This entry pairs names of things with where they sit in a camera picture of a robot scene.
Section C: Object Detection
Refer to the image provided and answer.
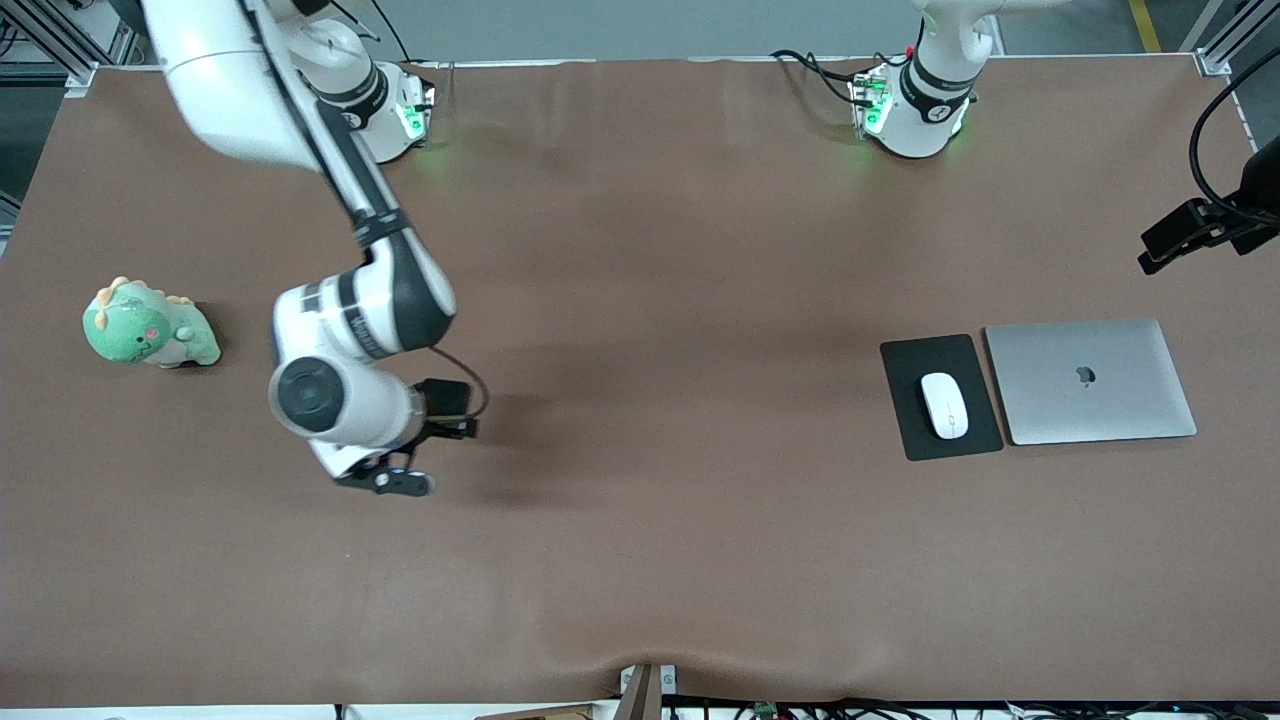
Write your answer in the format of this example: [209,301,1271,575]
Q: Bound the black phone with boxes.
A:
[424,379,470,421]

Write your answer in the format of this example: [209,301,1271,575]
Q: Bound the white computer mouse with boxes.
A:
[920,372,970,440]

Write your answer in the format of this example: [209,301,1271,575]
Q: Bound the black mouse pad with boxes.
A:
[880,334,1005,463]

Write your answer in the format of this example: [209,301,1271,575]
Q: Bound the silver laptop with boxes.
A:
[984,318,1198,446]

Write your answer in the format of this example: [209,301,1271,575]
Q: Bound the brown table cover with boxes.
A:
[0,55,1280,706]

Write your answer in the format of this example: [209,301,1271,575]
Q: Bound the green dinosaur plush toy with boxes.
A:
[82,277,222,369]

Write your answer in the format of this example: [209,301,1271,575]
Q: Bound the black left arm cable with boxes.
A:
[1189,68,1280,226]

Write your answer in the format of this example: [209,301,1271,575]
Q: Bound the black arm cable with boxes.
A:
[1189,68,1280,226]
[245,0,491,421]

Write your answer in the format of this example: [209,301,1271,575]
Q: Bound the aluminium frame post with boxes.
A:
[0,0,151,96]
[1180,0,1280,77]

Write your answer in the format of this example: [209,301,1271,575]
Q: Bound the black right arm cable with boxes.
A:
[245,0,491,421]

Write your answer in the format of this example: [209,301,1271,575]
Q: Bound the metal table edge bracket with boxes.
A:
[619,662,678,720]

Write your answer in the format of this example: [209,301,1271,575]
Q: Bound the black right base cable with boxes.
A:
[375,0,421,66]

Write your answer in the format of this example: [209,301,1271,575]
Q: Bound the black left base cables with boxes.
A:
[770,48,906,106]

